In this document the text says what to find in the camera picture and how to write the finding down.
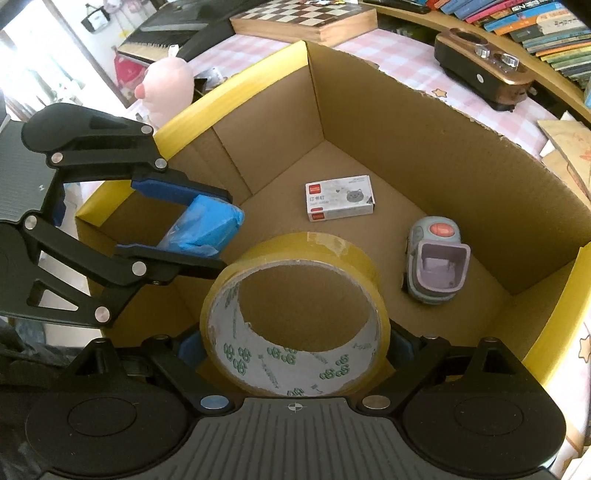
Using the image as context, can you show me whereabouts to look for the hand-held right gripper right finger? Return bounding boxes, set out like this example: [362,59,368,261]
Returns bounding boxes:
[355,323,525,412]

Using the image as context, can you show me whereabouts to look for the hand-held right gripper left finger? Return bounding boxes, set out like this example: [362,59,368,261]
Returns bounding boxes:
[69,329,232,415]

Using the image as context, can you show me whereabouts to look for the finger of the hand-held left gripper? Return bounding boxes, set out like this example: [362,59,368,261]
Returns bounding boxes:
[21,213,228,329]
[46,105,233,207]

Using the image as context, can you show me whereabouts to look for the blue soft packet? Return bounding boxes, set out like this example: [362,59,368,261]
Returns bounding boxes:
[157,194,245,259]

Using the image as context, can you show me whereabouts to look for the grey toy car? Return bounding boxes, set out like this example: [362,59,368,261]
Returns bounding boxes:
[404,216,472,306]

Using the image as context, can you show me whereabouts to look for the pink plush pig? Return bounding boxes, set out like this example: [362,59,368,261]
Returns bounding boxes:
[134,58,195,129]

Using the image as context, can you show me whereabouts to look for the yellow tape roll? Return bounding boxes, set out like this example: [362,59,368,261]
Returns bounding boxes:
[202,232,392,398]

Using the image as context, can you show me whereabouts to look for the small white staples box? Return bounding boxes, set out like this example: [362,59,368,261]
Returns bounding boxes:
[305,174,376,223]

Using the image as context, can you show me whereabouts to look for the yellow cardboard box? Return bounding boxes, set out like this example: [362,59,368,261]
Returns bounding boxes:
[75,41,591,402]

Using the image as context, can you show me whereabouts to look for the pink red bag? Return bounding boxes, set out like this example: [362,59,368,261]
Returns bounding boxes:
[113,55,144,95]

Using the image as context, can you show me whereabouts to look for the black piano keyboard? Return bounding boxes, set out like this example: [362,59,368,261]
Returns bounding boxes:
[116,0,241,63]

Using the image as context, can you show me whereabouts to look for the black trimmed hanging bag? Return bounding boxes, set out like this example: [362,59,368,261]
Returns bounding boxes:
[81,4,112,33]

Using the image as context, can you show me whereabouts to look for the wooden chessboard box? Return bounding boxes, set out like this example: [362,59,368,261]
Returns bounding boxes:
[229,0,378,48]

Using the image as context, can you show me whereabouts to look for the brown kraft paper sheets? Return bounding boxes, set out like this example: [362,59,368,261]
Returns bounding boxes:
[538,117,591,197]

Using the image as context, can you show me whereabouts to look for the black flat case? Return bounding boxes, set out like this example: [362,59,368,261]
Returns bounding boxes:
[360,0,435,14]

